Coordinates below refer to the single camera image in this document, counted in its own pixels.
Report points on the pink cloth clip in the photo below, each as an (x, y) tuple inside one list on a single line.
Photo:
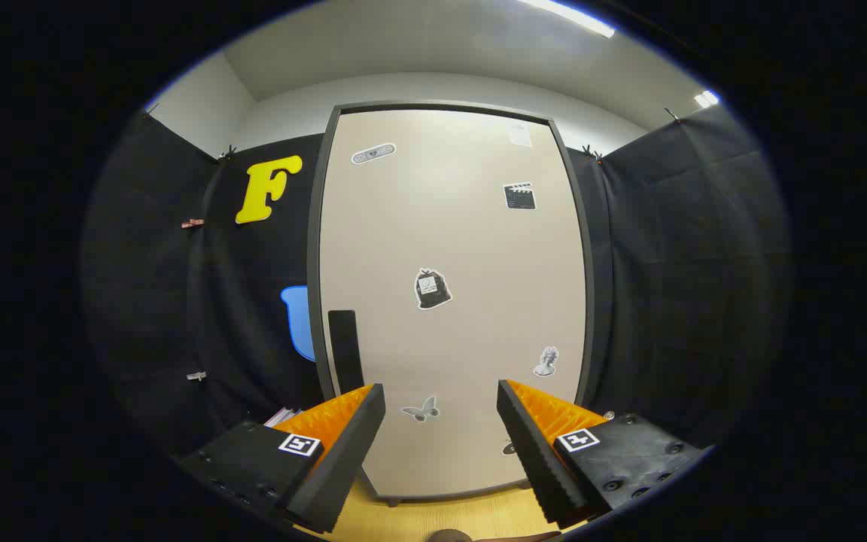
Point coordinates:
[(193, 223)]

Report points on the ceiling light panel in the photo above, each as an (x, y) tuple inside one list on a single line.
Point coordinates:
[(707, 98), (569, 15)]

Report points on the white cloth clip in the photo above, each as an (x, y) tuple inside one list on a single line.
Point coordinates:
[(196, 375)]

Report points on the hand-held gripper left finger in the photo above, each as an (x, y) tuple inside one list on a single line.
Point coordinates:
[(343, 459)]

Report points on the grey shoe cabinet door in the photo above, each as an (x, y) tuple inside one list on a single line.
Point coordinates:
[(448, 226)]

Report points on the grey shoe cabinet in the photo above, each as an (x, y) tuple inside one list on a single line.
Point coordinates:
[(313, 263)]

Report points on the blue and white books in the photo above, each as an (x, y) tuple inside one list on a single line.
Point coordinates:
[(281, 416)]

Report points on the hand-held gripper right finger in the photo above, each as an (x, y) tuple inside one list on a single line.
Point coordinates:
[(535, 452)]

